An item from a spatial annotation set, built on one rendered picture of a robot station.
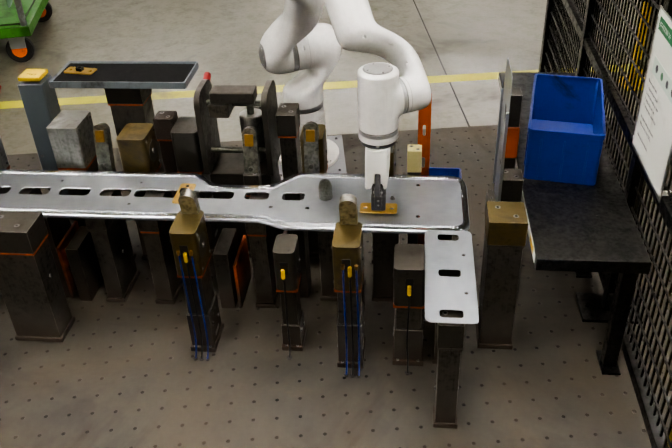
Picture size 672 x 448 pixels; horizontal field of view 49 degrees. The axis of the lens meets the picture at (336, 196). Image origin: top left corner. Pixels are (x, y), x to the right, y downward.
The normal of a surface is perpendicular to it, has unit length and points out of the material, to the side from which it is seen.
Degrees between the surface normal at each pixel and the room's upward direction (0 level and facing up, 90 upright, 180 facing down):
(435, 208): 0
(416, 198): 0
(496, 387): 0
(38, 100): 90
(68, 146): 90
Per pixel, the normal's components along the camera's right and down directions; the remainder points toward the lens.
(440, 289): -0.04, -0.83
